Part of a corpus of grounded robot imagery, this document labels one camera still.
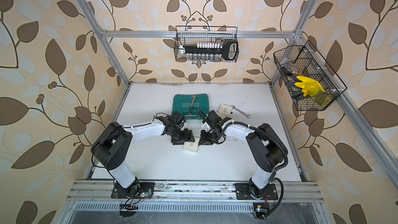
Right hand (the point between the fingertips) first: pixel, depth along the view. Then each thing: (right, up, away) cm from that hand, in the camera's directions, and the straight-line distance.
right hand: (199, 143), depth 87 cm
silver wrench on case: (-5, +26, +16) cm, 31 cm away
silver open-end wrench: (+31, +14, +14) cm, 37 cm away
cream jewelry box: (-5, -2, -1) cm, 5 cm away
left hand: (-6, +2, +1) cm, 6 cm away
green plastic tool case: (-8, +21, +14) cm, 27 cm away
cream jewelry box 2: (+16, +17, +14) cm, 27 cm away
